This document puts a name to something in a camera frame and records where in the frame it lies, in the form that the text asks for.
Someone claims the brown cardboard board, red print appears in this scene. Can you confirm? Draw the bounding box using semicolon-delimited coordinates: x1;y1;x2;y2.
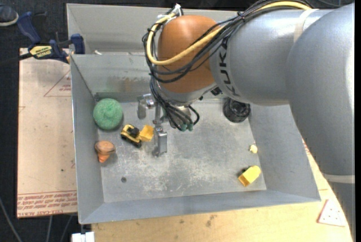
16;47;78;219

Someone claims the yellow toy block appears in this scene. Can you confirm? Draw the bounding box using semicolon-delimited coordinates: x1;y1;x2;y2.
237;165;262;187

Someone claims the black cylinder on white bracket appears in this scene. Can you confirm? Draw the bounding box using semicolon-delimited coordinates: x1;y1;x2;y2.
222;98;252;124

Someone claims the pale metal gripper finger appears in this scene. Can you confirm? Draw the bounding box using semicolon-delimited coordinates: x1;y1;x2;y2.
152;126;169;158
137;94;155;120

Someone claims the grey metal bin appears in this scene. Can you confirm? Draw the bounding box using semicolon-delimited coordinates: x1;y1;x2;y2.
66;3;322;225

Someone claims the person's foot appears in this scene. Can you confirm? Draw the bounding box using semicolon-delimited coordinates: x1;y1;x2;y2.
0;5;19;28

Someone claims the tan and orange toy cone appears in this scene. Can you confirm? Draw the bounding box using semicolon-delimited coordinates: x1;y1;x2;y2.
94;140;117;164

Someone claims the green round sponge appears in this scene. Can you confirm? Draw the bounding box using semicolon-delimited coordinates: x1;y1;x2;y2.
93;98;124;131

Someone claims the yellow toy bulldozer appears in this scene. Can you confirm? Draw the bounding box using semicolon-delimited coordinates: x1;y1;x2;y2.
120;124;155;149

